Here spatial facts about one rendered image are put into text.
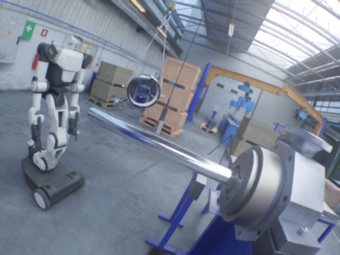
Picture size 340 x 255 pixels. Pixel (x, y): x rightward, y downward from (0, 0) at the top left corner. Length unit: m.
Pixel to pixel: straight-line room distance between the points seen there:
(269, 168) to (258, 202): 0.13
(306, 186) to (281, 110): 14.28
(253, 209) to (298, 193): 0.17
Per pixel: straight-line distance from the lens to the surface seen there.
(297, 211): 0.68
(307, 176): 0.73
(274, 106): 14.66
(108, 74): 5.41
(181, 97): 4.78
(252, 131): 5.02
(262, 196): 0.66
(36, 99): 1.42
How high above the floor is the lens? 1.36
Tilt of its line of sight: 14 degrees down
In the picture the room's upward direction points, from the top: 22 degrees clockwise
